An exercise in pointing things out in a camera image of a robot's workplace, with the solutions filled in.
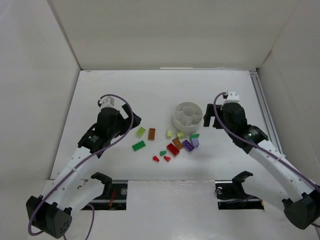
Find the lime green 2x4 brick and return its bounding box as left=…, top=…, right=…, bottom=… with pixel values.
left=136, top=127, right=146, bottom=138

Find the pale yellow small brick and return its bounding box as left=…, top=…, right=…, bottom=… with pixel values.
left=176, top=131, right=184, bottom=139
left=166, top=130, right=173, bottom=139

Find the small green slope brick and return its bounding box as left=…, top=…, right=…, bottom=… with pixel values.
left=159, top=150, right=167, bottom=156

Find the small red slope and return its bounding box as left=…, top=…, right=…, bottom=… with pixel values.
left=152, top=156, right=160, bottom=162
left=163, top=156, right=171, bottom=162

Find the red 2x4 brick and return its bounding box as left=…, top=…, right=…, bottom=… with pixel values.
left=166, top=143, right=180, bottom=157

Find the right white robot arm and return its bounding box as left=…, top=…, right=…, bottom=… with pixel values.
left=203, top=102, right=320, bottom=230

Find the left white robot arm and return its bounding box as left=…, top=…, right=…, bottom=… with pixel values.
left=26, top=103, right=141, bottom=239

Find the orange 2x4 brick left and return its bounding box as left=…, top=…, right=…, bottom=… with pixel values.
left=148, top=128, right=156, bottom=141

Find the orange 2x4 brick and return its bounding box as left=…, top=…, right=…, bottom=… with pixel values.
left=172, top=137, right=184, bottom=150
left=148, top=128, right=156, bottom=141

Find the white round divided container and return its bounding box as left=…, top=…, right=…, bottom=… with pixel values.
left=172, top=102, right=204, bottom=134

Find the green curved brick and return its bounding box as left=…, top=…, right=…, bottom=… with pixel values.
left=189, top=133, right=200, bottom=139

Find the lavender slope brick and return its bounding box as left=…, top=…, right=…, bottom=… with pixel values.
left=190, top=137, right=200, bottom=148

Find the purple 2x4 brick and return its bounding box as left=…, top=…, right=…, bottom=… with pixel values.
left=182, top=139, right=195, bottom=152

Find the orange 2x4 brick right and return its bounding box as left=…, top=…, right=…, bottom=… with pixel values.
left=172, top=137, right=184, bottom=150

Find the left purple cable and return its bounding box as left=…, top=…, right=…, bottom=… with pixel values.
left=27, top=94, right=135, bottom=240

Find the purple cable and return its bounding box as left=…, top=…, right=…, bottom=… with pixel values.
left=213, top=92, right=320, bottom=191
left=27, top=94, right=135, bottom=240

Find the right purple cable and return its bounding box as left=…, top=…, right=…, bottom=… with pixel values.
left=213, top=92, right=320, bottom=191

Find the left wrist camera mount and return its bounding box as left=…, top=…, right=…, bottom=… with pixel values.
left=97, top=96, right=115, bottom=109

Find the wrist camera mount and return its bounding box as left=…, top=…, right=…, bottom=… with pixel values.
left=97, top=96, right=115, bottom=109
left=222, top=90, right=240, bottom=104

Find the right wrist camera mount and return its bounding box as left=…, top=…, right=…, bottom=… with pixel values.
left=222, top=90, right=240, bottom=104

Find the aluminium rail right side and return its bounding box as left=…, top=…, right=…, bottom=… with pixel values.
left=249, top=69, right=283, bottom=153

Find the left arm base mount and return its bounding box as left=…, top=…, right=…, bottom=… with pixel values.
left=89, top=172, right=128, bottom=211

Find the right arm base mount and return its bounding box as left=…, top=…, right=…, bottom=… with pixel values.
left=214, top=171, right=265, bottom=210

